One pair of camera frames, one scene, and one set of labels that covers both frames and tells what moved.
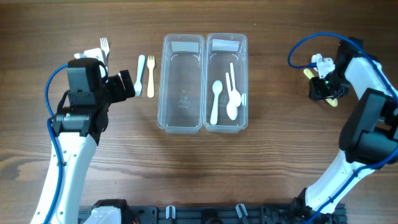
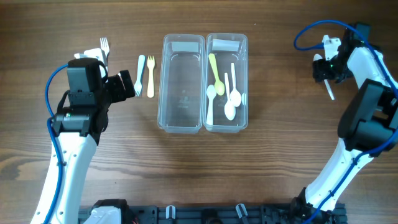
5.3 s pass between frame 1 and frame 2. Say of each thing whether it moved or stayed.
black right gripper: moved
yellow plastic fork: stayed
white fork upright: stayed
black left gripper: stayed
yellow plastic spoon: moved
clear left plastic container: stayed
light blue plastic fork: stayed
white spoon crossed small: stayed
